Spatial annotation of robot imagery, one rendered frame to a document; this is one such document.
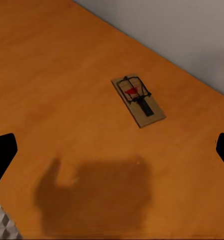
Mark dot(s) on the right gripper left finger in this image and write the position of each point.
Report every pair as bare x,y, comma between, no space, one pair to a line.
8,149

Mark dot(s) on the mousetrap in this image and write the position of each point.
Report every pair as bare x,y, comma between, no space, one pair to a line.
138,100

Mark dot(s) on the cabinet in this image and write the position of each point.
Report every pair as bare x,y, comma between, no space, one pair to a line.
84,170

